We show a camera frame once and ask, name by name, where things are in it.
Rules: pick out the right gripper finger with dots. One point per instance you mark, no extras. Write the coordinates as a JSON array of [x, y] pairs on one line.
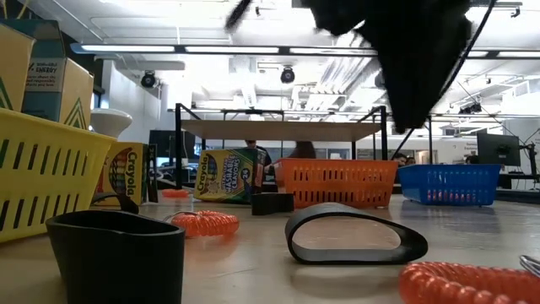
[[417, 67]]

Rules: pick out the long black rubber band loop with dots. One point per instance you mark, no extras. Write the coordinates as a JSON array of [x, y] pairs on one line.
[[358, 256]]

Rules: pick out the yellow Crayola crayons box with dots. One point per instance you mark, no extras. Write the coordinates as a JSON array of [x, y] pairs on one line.
[[126, 177], [14, 63], [55, 76]]

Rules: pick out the yellow plastic basket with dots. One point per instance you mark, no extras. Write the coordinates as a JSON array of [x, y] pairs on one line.
[[50, 133]]

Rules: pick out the black cup foreground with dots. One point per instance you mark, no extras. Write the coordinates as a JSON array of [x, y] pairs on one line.
[[118, 270]]

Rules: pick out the black ceiling spotlight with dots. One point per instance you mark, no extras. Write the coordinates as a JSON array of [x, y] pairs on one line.
[[470, 108], [287, 76], [148, 79]]

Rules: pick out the person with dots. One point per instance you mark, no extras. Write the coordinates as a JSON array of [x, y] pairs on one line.
[[472, 159], [252, 144], [401, 159], [303, 150]]

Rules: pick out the blue plastic basket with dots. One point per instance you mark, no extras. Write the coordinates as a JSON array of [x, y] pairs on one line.
[[447, 169]]

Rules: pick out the black computer monitor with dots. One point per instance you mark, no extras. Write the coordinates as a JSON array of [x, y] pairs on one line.
[[498, 150], [162, 143]]

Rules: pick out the orange plastic basket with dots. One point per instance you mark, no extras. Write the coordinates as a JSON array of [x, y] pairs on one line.
[[337, 162]]

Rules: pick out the wooden shelf riser black legs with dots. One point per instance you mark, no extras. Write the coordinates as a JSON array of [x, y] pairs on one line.
[[274, 131]]

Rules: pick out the small black block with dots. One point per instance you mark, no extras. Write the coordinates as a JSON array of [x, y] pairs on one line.
[[272, 204]]

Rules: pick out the white mushroom lamp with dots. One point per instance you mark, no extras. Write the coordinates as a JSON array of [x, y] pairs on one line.
[[111, 120]]

